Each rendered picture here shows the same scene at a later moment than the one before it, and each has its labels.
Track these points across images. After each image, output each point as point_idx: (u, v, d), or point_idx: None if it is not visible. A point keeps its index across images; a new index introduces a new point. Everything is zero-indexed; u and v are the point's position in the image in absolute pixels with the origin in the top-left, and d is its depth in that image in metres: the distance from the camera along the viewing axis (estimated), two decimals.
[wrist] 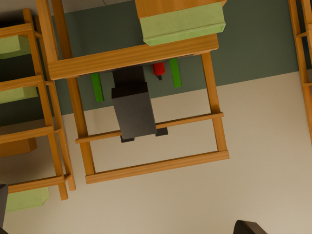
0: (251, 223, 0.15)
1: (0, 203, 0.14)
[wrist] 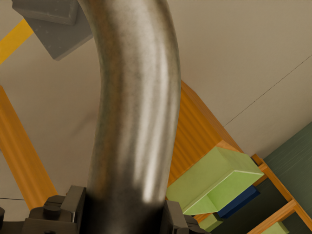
0: (172, 202, 0.16)
1: None
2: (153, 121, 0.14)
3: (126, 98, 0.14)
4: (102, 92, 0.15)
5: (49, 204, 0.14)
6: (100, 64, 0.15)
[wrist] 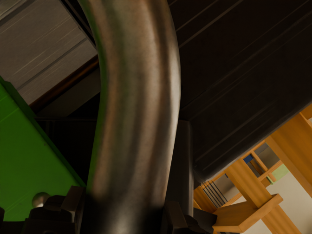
0: (172, 202, 0.16)
1: None
2: (154, 121, 0.14)
3: (126, 98, 0.14)
4: (102, 92, 0.15)
5: (49, 204, 0.14)
6: (100, 64, 0.15)
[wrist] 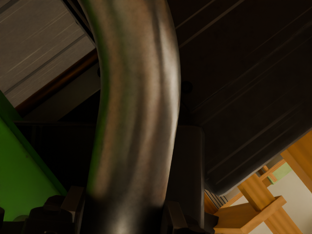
0: (172, 202, 0.16)
1: None
2: (154, 121, 0.14)
3: (126, 98, 0.14)
4: (102, 92, 0.15)
5: (49, 204, 0.14)
6: (100, 64, 0.15)
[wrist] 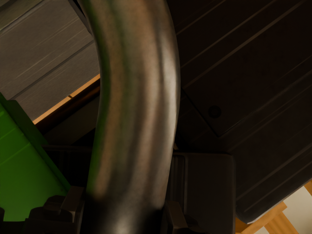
0: (172, 202, 0.16)
1: None
2: (153, 121, 0.14)
3: (125, 98, 0.14)
4: (102, 92, 0.15)
5: (49, 204, 0.14)
6: (99, 64, 0.15)
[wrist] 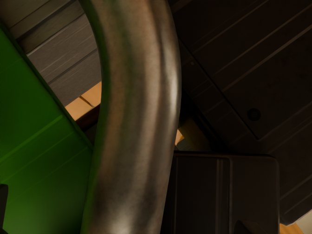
0: (251, 223, 0.15)
1: (0, 203, 0.14)
2: (154, 122, 0.14)
3: (126, 99, 0.14)
4: (103, 92, 0.15)
5: None
6: (100, 64, 0.15)
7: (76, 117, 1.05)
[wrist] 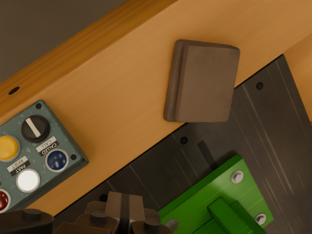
0: (135, 196, 0.16)
1: (122, 210, 0.16)
2: None
3: None
4: None
5: (90, 210, 0.15)
6: None
7: None
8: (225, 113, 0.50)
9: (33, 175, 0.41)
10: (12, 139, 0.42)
